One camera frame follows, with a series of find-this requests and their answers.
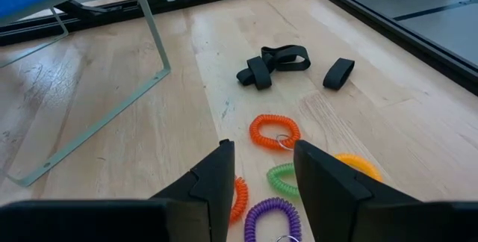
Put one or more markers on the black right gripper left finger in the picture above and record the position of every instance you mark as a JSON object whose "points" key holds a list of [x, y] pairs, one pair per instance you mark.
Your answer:
{"points": [[213, 182]]}

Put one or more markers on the orange coil wristband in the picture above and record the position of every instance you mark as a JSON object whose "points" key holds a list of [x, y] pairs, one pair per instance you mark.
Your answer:
{"points": [[242, 197], [255, 131]]}

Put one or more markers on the purple coil wristband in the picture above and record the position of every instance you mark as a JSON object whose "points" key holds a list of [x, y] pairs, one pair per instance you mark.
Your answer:
{"points": [[254, 216]]}

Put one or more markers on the pale green perforated shelf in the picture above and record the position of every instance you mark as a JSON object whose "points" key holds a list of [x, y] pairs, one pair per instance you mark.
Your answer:
{"points": [[157, 40]]}

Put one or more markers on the yellow coil wristband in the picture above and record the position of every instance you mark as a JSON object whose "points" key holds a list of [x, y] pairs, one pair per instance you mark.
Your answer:
{"points": [[362, 161]]}

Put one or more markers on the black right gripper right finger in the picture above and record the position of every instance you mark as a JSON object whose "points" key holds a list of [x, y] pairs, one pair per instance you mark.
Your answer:
{"points": [[328, 197]]}

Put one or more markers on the green coil wristband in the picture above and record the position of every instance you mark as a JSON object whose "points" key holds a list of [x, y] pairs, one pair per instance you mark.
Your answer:
{"points": [[274, 182]]}

